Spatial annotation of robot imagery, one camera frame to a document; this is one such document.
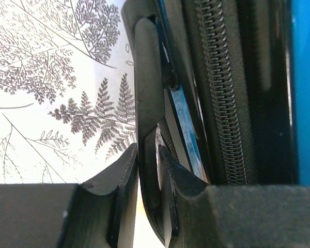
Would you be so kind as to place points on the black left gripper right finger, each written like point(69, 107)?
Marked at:
point(196, 214)

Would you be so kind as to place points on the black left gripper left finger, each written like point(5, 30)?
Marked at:
point(99, 212)

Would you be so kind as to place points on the blue fish-print suitcase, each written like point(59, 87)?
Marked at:
point(214, 84)

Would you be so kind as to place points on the floral fern table mat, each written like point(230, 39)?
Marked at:
point(66, 90)

